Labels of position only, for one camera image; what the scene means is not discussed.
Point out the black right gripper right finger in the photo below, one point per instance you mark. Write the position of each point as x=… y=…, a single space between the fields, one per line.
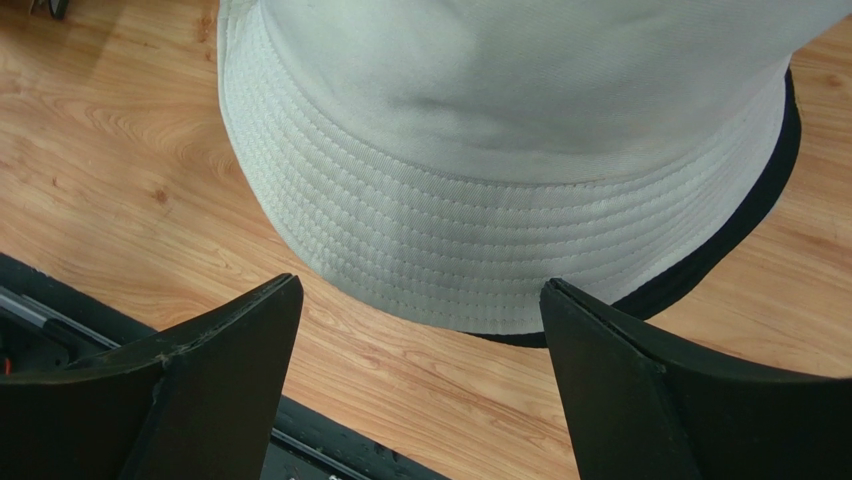
x=643 y=403

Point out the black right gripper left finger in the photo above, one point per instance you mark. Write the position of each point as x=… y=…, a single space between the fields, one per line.
x=195 y=401

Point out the black bucket hat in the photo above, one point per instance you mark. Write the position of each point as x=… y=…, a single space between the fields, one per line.
x=639 y=245

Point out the beige bucket hat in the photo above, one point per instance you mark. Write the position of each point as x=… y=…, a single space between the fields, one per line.
x=369 y=130

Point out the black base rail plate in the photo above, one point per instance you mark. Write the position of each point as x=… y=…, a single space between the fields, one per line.
x=47 y=326

